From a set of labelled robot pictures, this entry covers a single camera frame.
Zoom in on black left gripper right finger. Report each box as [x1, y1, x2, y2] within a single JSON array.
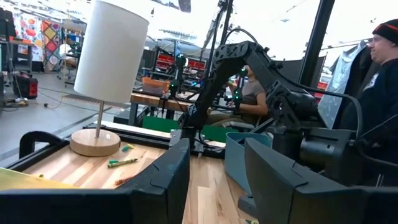
[[238, 138, 398, 224]]

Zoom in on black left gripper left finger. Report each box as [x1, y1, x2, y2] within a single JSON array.
[[0, 139, 191, 224]]

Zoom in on orange crayon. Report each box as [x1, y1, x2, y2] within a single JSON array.
[[114, 175, 136, 187]]

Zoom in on teal plastic bin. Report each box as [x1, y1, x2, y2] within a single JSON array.
[[224, 131, 275, 196]]

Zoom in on yellow green crayon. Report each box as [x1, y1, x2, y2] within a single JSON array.
[[107, 157, 139, 169]]

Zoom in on blue grey hanging cloth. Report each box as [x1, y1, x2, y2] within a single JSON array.
[[317, 39, 368, 129]]

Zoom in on green board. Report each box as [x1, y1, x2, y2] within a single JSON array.
[[142, 115, 239, 144]]

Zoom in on person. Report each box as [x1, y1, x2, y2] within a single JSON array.
[[207, 64, 270, 128], [354, 17, 398, 162]]

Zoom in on wooden workbench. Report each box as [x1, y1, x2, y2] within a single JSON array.
[[129, 91, 200, 113]]

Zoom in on orange crate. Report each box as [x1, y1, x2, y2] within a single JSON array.
[[141, 76, 172, 95]]

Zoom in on red storage bins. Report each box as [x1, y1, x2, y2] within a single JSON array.
[[154, 52, 206, 73]]

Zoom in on white shade wooden base lamp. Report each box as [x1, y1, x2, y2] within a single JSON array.
[[69, 0, 150, 157]]

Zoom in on red and black box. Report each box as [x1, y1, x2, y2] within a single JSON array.
[[12, 71, 39, 100]]

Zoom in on colourful quilt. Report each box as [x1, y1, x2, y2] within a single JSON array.
[[12, 12, 62, 73]]

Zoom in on black rig post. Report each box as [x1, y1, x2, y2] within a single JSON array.
[[297, 0, 336, 88]]

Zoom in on black frame clamp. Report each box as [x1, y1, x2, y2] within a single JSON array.
[[18, 130, 70, 160]]

